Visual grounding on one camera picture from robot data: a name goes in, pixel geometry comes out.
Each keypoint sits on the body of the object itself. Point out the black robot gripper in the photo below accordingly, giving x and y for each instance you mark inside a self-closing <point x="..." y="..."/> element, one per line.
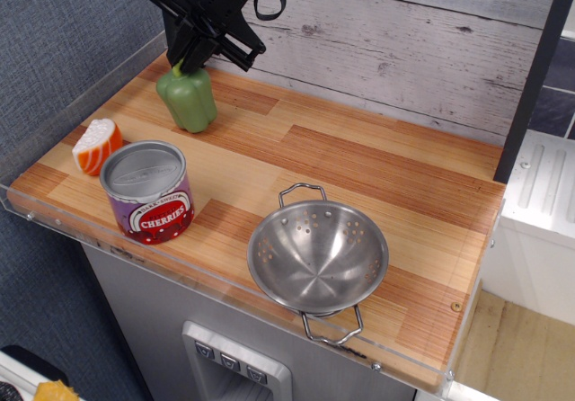
<point x="226" y="32"/>

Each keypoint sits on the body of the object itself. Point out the green toy bell pepper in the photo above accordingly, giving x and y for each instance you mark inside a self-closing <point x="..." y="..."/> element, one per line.
<point x="188" y="97"/>

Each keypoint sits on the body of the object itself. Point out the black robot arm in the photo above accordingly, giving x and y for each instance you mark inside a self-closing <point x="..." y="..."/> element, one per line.
<point x="197" y="30"/>

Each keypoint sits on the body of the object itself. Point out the orange white food wedge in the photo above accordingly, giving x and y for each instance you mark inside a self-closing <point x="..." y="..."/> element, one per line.
<point x="99" y="141"/>

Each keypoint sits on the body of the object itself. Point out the toy cherries can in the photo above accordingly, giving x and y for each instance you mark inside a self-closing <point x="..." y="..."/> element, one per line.
<point x="149" y="191"/>

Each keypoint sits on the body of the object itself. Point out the grey toy fridge cabinet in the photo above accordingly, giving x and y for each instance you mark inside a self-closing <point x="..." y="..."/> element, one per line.
<point x="151" y="311"/>

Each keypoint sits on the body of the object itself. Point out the silver dispenser panel with buttons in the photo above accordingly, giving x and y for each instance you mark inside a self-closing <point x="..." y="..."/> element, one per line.
<point x="227" y="370"/>

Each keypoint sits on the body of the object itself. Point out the yellow object at corner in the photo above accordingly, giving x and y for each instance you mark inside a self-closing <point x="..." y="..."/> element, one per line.
<point x="54" y="391"/>

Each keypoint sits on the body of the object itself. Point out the white toy sink unit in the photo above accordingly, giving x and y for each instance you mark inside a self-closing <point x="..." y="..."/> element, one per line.
<point x="530" y="261"/>

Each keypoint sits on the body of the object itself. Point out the black left support post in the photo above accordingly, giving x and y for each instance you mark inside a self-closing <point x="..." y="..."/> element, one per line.
<point x="164" y="19"/>

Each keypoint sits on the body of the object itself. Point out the black support post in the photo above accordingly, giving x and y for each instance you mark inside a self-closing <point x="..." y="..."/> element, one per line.
<point x="546" y="48"/>
<point x="164" y="19"/>

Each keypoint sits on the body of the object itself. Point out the steel colander with handles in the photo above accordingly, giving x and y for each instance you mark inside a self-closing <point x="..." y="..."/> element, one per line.
<point x="318" y="258"/>

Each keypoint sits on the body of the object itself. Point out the black right support post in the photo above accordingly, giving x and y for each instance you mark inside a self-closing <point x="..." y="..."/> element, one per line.
<point x="546" y="48"/>

